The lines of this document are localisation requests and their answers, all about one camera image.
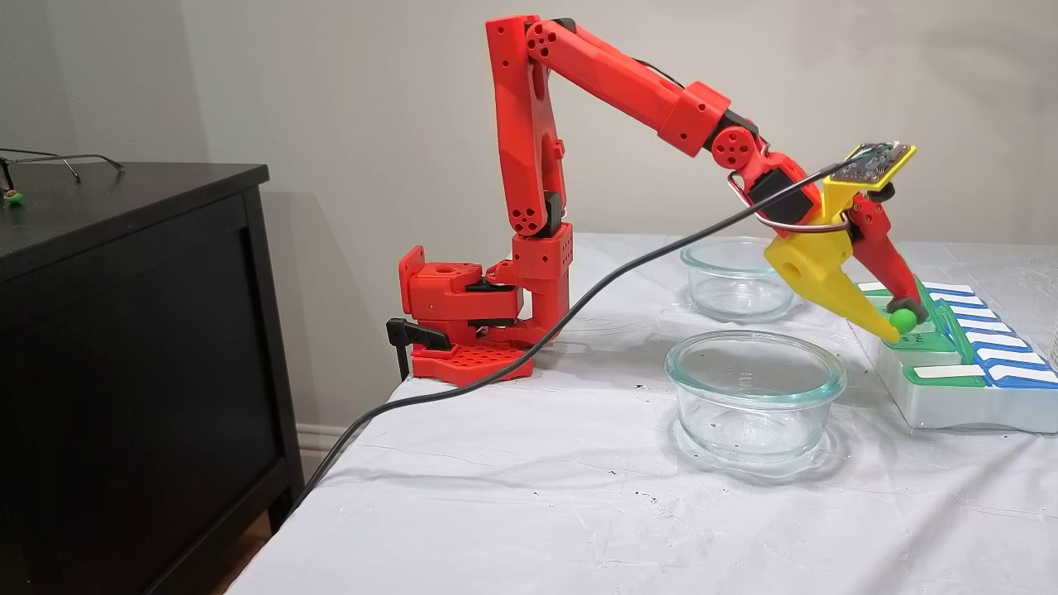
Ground weekly pill organizer box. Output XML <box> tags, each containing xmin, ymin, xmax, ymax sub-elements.
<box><xmin>851</xmin><ymin>277</ymin><xmax>1058</xmax><ymax>435</ymax></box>

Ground glass bowl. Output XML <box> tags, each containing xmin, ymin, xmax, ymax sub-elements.
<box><xmin>679</xmin><ymin>237</ymin><xmax>798</xmax><ymax>323</ymax></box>
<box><xmin>665</xmin><ymin>331</ymin><xmax>849</xmax><ymax>464</ymax></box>

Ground white tablecloth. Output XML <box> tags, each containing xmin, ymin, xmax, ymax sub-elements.
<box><xmin>227</xmin><ymin>234</ymin><xmax>1058</xmax><ymax>595</ymax></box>

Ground black table clamp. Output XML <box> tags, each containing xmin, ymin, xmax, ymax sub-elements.
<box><xmin>386</xmin><ymin>317</ymin><xmax>452</xmax><ymax>383</ymax></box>

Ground black wooden cabinet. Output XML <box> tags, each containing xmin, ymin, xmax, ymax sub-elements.
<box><xmin>0</xmin><ymin>162</ymin><xmax>307</xmax><ymax>595</ymax></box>

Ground thin-framed eyeglasses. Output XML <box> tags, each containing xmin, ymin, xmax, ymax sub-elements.
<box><xmin>0</xmin><ymin>147</ymin><xmax>125</xmax><ymax>193</ymax></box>

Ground white red servo wire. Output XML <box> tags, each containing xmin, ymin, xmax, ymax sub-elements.
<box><xmin>727</xmin><ymin>169</ymin><xmax>852</xmax><ymax>234</ymax></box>

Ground camera board on yellow mount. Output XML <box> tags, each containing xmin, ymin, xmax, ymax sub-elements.
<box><xmin>821</xmin><ymin>142</ymin><xmax>918</xmax><ymax>226</ymax></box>

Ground black camera cable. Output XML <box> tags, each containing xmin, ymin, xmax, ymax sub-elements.
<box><xmin>289</xmin><ymin>161</ymin><xmax>856</xmax><ymax>515</ymax></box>

